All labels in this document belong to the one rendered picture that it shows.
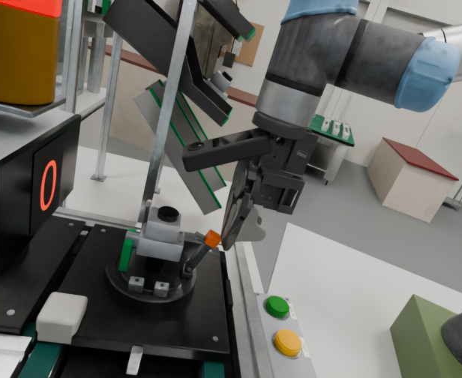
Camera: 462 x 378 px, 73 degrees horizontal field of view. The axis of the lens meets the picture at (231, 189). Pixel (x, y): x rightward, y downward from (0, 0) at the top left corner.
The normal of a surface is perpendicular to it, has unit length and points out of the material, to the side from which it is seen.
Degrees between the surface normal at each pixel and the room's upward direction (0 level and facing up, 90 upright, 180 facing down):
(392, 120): 90
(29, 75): 90
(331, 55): 107
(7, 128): 0
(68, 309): 0
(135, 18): 90
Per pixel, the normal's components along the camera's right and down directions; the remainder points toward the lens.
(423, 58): -0.14, 0.02
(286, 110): -0.08, 0.39
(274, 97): -0.62, 0.14
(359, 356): 0.29, -0.88
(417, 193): -0.28, 0.31
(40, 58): 0.89, 0.40
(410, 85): -0.33, 0.59
